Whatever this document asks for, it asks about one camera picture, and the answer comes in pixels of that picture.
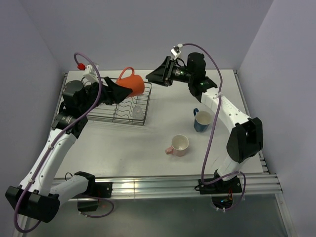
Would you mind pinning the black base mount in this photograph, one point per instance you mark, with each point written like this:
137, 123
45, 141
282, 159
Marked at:
103, 189
207, 186

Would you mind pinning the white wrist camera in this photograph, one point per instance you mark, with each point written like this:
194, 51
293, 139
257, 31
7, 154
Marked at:
89, 72
176, 51

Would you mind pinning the dark wire dish rack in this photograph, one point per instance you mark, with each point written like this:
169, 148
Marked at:
122, 112

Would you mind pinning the aluminium rail frame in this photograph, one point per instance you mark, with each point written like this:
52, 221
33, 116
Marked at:
184, 186

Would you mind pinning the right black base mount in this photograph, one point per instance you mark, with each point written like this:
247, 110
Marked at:
207, 186

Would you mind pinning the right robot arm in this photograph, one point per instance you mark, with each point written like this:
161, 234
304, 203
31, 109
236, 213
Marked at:
246, 133

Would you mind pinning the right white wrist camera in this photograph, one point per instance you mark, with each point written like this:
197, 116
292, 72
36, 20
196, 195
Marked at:
176, 51

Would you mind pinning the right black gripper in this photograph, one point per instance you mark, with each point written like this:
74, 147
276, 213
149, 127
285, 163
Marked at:
163, 75

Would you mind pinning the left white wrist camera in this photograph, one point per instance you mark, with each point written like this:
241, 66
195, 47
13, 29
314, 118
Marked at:
89, 72

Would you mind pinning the clear glass cup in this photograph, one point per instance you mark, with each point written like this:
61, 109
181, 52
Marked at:
137, 113

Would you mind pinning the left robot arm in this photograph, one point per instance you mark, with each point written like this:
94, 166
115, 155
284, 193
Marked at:
35, 197

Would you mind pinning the orange mug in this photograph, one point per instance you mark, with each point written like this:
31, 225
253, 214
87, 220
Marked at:
133, 82

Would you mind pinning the blue mug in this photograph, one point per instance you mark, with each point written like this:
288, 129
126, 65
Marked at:
202, 120

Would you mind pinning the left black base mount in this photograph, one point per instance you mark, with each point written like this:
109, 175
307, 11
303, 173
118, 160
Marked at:
103, 189

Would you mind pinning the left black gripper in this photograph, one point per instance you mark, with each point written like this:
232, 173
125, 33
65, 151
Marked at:
116, 93

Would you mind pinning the pink mug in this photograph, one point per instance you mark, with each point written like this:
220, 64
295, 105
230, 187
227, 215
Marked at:
179, 146

